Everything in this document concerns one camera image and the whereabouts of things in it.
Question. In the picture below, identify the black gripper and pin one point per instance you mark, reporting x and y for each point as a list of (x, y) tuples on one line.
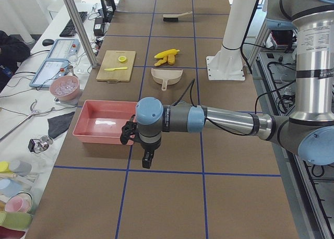
[(148, 148)]

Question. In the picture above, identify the beige plastic dustpan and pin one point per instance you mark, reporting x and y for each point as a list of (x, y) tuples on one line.
[(166, 77)]

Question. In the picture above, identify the tan toy ginger root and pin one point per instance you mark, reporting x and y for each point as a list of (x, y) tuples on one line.
[(161, 61)]

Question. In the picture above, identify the brown toy potato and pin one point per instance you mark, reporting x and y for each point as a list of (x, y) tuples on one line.
[(171, 59)]

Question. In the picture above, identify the yellow toy corn cob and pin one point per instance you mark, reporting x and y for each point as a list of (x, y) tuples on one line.
[(166, 53)]

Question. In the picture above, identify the beige brush black bristles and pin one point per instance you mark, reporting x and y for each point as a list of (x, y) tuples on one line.
[(175, 17)]

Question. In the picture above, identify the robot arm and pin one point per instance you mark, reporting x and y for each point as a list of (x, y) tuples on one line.
[(306, 132)]

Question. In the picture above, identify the pink plastic bin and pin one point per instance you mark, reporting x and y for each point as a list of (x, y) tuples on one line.
[(101, 122)]

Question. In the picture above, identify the dark grey cloth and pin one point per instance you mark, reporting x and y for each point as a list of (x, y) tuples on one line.
[(59, 124)]

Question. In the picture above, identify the yellow plastic knife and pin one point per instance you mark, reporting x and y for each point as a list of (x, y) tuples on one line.
[(116, 68)]

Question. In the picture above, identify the yellow lemon slice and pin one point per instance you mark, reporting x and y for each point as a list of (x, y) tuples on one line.
[(122, 59)]

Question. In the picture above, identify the wooden cutting board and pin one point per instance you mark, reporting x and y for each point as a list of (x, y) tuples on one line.
[(110, 60)]

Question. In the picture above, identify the pink bowl with ice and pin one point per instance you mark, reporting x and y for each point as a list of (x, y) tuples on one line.
[(65, 88)]

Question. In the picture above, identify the grey plastic cup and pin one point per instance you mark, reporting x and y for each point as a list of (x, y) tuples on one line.
[(19, 167)]

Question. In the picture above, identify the metal reacher tool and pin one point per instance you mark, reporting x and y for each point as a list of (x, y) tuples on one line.
[(33, 112)]

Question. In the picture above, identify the pink plastic cup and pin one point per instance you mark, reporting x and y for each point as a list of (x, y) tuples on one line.
[(18, 204)]

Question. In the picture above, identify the lower teach pendant tablet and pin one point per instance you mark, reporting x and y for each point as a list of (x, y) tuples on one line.
[(49, 71)]

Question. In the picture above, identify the teach pendant tablet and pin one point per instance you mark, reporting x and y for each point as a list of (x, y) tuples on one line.
[(64, 48), (49, 71)]

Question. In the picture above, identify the light blue cup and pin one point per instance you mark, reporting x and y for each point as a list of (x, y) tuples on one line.
[(9, 187)]

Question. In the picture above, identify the upper teach pendant tablet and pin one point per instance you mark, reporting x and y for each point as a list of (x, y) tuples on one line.
[(64, 48)]

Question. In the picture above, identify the black power adapter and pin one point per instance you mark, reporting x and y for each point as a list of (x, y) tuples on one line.
[(98, 28)]

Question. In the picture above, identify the black keyboard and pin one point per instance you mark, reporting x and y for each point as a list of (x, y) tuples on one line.
[(70, 30)]

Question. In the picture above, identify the black computer mouse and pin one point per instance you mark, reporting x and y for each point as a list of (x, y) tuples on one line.
[(47, 42)]

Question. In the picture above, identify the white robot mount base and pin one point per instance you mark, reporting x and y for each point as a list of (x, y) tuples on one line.
[(227, 64)]

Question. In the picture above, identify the aluminium frame post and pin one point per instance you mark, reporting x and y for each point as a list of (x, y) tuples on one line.
[(74, 16)]

